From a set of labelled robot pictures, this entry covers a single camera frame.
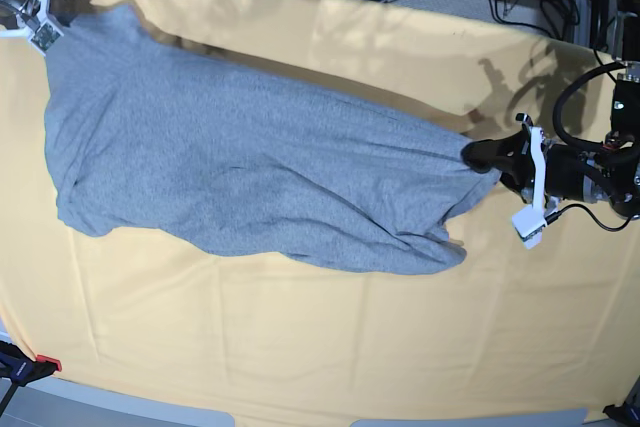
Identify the black box far right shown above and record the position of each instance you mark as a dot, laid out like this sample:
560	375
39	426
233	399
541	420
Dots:
599	23

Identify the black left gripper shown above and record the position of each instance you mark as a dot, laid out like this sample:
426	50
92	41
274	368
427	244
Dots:
569	174

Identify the yellow table cloth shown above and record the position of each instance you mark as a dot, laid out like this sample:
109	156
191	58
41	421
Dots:
278	343

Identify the clamp with red tip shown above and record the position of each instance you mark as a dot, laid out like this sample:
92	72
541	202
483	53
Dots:
21	370

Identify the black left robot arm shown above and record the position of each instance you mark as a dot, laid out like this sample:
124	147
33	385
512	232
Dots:
617	156

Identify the grey t-shirt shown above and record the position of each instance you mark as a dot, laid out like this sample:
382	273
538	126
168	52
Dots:
238	161

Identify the black clamp bottom right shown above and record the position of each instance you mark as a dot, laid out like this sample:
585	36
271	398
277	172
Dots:
626	414

